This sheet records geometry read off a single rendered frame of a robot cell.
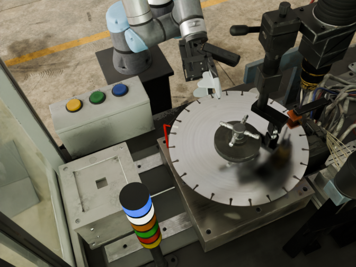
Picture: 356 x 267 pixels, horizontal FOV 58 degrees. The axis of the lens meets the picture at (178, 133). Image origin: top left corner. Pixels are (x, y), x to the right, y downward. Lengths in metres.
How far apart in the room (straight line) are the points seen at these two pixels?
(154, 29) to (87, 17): 2.02
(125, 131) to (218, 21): 1.89
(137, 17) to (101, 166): 0.44
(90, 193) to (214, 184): 0.30
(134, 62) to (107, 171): 0.52
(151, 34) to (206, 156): 0.44
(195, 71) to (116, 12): 0.38
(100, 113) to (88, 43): 1.81
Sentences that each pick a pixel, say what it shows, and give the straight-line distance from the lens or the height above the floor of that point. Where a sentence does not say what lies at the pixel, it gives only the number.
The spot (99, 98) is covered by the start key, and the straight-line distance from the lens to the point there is 0.97.
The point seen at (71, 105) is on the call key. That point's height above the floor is 0.91.
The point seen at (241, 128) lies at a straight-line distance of 0.74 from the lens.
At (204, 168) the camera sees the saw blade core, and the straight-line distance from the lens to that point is 0.74.
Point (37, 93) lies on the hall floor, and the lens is 2.46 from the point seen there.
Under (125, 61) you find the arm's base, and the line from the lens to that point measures 1.23.
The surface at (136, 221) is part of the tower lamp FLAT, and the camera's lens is 0.52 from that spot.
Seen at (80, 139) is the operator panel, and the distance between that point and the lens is 1.00.
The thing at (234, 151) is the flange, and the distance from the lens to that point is 0.75.
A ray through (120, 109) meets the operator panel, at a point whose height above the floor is 0.89.
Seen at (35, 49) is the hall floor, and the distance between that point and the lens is 2.85.
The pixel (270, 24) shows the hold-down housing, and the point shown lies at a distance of 0.60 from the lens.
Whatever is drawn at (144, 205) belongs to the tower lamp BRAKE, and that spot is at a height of 1.16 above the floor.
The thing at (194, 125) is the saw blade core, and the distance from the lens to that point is 0.81.
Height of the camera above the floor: 1.59
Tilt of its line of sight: 54 degrees down
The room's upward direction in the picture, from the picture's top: 6 degrees counter-clockwise
